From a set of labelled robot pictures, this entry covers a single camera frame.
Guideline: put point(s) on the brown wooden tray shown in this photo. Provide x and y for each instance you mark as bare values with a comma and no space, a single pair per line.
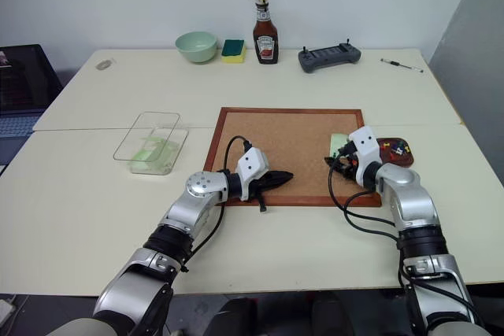
407,159

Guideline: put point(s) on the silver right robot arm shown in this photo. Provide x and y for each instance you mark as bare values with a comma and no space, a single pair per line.
413,202

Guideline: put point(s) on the small clear tape roll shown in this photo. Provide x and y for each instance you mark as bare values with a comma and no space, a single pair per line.
104,64

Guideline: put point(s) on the grey remote controller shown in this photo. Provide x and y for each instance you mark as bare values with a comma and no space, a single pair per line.
328,58

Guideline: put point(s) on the dark rounded shape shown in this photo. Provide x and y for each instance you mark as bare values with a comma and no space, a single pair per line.
238,318

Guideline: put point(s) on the green sticky notes pile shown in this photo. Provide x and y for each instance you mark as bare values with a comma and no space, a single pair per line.
151,151

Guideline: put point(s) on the clear plastic box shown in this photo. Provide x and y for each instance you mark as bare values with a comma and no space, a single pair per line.
130,143

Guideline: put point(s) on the dark laptop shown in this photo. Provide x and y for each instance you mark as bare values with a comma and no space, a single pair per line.
23,84

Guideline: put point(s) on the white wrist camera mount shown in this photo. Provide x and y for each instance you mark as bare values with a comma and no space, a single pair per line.
364,145
252,165

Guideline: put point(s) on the wood framed cork board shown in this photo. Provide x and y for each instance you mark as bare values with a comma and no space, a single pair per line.
291,135

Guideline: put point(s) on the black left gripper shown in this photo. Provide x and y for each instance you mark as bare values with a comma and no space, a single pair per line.
260,186

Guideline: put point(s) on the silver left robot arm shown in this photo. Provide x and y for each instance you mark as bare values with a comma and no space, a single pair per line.
185,210

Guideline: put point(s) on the white power strip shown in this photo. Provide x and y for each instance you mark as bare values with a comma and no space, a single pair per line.
6,305

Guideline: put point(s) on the green sticky note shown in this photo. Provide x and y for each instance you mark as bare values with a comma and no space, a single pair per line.
338,141

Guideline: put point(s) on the grey partition panel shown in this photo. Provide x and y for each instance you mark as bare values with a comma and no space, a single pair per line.
472,76

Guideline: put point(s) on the ketchup bottle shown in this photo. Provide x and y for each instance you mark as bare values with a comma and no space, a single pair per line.
266,43

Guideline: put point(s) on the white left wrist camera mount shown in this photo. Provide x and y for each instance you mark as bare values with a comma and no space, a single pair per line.
252,165

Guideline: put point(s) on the yellow green sponge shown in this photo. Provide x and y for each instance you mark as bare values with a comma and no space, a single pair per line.
233,50

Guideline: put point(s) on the mint green bowl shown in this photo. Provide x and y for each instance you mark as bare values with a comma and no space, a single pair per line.
196,50

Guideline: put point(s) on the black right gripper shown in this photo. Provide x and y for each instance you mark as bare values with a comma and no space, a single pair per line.
351,168

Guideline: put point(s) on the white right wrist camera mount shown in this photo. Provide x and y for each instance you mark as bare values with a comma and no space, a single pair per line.
364,145

